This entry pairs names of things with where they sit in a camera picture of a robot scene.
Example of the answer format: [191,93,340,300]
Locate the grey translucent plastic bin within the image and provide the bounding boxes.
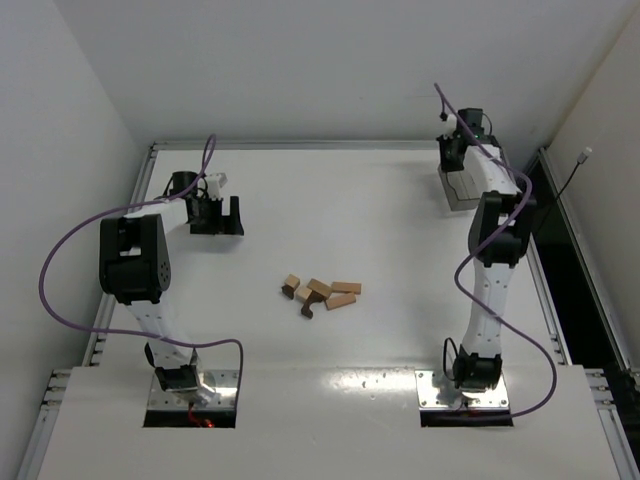
[438,167,480,212]

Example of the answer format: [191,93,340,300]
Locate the light wood cube block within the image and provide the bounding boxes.
[284,274,300,292]
[295,286,313,303]

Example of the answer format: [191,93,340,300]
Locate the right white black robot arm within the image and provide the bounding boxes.
[437,108,536,392]

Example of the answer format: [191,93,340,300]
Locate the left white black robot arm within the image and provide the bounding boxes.
[99,171,244,406]

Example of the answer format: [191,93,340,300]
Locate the dark wood quarter-round block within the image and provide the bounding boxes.
[281,285,295,300]

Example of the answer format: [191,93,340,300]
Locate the dark wood arch block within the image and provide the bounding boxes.
[301,290,325,319]

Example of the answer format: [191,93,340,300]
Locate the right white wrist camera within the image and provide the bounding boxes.
[440,112,457,138]

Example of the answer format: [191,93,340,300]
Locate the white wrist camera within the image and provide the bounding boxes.
[440,112,457,138]
[205,172,228,200]

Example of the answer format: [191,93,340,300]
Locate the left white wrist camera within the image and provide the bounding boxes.
[205,172,228,200]

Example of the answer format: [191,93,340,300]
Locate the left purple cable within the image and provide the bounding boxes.
[38,133,245,415]

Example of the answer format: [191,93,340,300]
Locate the purple cable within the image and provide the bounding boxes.
[433,82,558,418]
[38,133,245,415]

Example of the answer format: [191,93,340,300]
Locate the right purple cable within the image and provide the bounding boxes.
[433,82,558,418]

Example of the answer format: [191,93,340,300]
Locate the aluminium table frame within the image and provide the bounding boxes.
[35,142,639,479]

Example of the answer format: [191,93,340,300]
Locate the black cable with white plug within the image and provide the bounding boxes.
[529,146,593,241]

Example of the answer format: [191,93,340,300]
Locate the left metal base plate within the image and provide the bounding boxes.
[147,370,239,412]

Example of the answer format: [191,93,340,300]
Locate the metal base plate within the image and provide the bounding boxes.
[147,370,239,412]
[415,370,510,413]

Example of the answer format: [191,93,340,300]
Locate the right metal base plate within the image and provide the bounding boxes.
[415,370,510,413]

